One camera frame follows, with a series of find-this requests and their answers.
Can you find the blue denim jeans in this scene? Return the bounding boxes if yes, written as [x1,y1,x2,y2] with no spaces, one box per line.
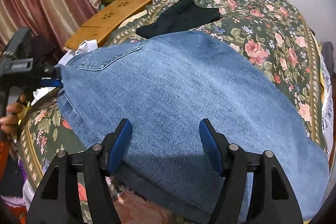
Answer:
[57,31,329,223]

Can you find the person left hand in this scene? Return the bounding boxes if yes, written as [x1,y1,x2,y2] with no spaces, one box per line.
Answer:
[1,93,27,137]

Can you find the wooden lap desk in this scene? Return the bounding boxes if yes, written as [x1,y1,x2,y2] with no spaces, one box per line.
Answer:
[65,0,153,50]

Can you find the grey checked quilt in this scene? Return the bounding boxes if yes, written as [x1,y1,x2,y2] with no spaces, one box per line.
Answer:
[320,55,334,155]

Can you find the black folded garment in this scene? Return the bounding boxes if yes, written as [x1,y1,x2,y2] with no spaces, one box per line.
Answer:
[135,0,221,39]

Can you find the grey blue backpack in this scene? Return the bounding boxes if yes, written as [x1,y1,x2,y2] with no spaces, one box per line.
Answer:
[322,42,334,76]

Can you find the floral green bedspread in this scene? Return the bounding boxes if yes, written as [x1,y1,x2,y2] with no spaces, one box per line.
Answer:
[19,0,328,223]

